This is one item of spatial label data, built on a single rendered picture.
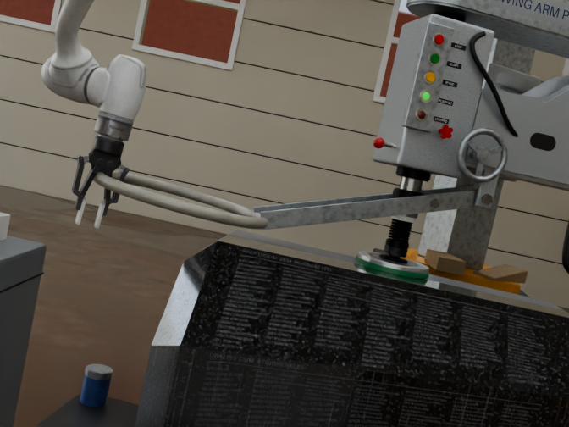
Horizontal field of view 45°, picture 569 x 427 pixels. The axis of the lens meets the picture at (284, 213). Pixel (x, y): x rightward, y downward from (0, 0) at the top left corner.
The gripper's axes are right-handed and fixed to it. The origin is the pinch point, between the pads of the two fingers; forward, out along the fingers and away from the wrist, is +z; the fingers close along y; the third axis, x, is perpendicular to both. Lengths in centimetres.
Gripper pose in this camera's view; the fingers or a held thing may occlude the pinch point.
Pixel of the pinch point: (90, 213)
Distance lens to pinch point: 184.1
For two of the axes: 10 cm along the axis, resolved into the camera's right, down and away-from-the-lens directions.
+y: 8.5, 2.1, 4.8
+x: -4.4, -2.0, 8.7
